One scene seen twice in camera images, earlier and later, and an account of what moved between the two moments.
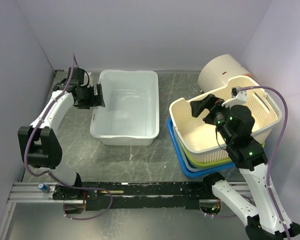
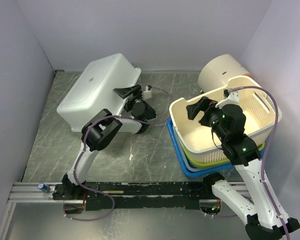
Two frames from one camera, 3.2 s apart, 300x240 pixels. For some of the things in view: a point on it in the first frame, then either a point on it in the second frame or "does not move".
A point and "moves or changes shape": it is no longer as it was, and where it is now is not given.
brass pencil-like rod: [112, 192] does not move
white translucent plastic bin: [131, 115] moves or changes shape
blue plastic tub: [186, 171] does not move
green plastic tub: [200, 164] does not move
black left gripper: [92, 103] to [126, 92]
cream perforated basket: [198, 138] does not move
